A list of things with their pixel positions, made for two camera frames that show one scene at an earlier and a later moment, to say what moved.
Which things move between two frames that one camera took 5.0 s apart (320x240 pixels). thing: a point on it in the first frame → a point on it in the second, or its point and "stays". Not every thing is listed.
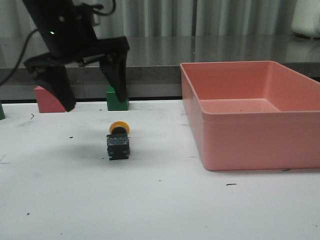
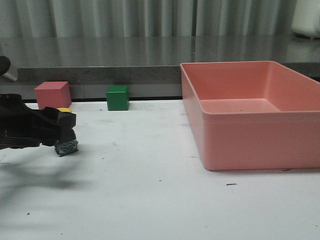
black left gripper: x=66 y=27 → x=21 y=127
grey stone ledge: x=153 y=65 stays
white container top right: x=306 y=19 stays
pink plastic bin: x=252 y=114 stays
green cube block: x=113 y=103 stays
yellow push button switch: x=118 y=141 → x=64 y=147
